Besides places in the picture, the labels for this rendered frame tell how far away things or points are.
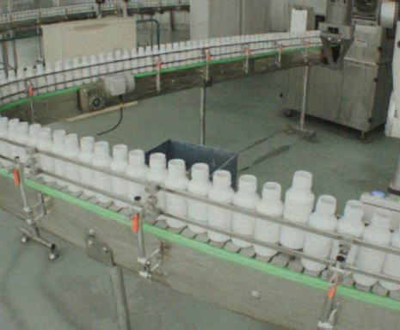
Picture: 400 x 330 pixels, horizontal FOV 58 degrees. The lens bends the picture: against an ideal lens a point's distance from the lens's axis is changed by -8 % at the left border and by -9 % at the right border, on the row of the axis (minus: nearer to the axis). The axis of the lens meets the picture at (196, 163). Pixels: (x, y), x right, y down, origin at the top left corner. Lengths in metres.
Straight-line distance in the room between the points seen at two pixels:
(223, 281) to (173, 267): 0.14
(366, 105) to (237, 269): 3.71
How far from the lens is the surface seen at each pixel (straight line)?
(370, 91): 4.42
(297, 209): 0.81
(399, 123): 1.32
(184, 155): 1.63
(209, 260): 0.93
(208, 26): 6.81
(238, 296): 0.96
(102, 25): 5.06
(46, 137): 1.20
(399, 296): 0.87
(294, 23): 4.81
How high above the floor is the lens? 1.55
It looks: 25 degrees down
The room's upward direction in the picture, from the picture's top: straight up
